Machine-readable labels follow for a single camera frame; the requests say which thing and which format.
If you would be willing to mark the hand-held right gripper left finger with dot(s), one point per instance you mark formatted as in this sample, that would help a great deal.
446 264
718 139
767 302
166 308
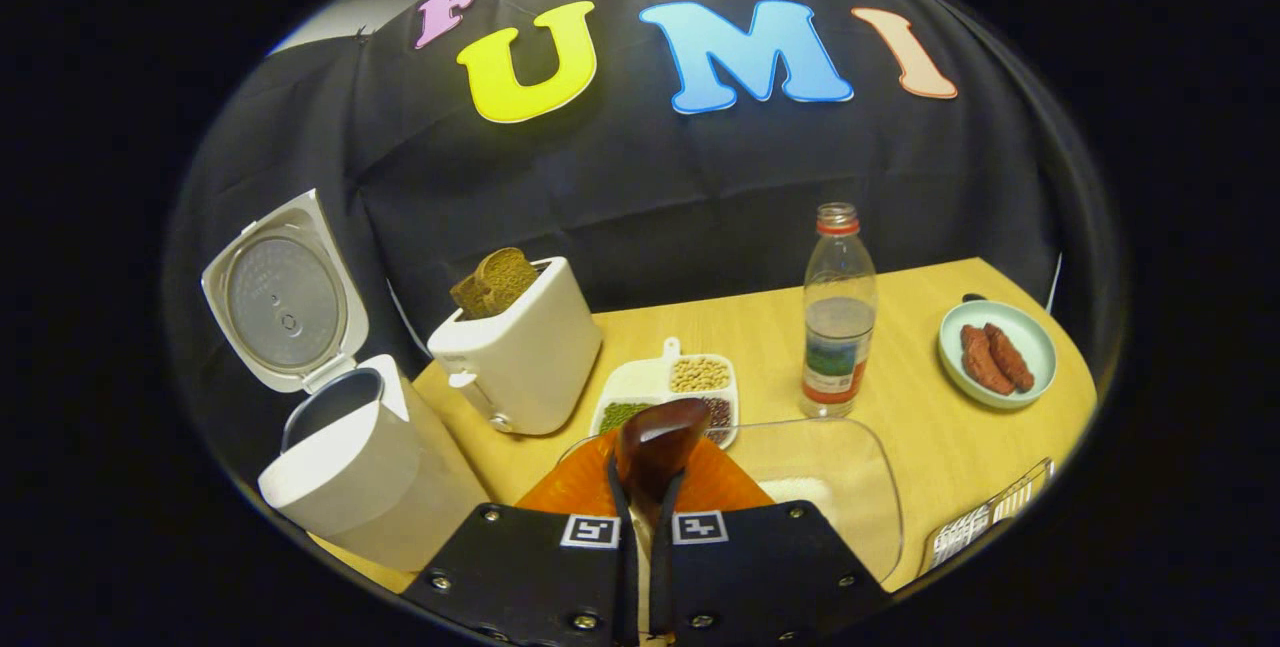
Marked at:
540 577

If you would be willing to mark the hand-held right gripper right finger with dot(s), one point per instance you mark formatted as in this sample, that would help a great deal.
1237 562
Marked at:
760 577

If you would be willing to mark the clear plastic rice container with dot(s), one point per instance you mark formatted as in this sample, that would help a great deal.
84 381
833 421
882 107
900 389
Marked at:
850 487

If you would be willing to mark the dark wooden spoon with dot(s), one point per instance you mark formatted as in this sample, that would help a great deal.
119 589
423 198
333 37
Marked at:
655 442

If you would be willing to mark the white rice cooker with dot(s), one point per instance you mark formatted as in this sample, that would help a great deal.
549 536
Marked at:
370 477

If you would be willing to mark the metal mesh chopstick holder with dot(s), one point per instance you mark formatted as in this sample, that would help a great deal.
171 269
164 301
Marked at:
985 522

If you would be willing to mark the white toaster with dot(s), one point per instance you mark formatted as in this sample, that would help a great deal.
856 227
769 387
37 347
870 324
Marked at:
530 367

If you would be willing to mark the white divided bean tray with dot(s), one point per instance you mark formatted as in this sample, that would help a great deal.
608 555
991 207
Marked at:
640 382

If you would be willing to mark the clear plastic water bottle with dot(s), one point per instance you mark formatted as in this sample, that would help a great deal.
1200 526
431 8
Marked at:
838 327

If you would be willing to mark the brown bread slice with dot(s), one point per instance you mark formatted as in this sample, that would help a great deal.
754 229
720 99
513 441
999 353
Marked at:
508 279
468 299

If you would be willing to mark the brown sausage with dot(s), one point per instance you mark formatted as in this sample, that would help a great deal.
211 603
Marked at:
1010 357
982 362

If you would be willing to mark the pale green plate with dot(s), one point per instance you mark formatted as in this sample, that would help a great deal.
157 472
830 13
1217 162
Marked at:
1035 347

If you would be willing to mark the black backdrop cloth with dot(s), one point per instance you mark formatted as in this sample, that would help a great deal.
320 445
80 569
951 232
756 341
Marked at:
600 177

